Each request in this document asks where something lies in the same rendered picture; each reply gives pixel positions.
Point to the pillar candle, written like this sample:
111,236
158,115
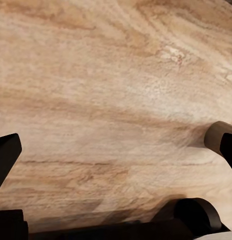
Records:
215,133

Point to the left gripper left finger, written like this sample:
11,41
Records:
10,150

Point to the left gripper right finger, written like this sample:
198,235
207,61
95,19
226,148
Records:
226,147

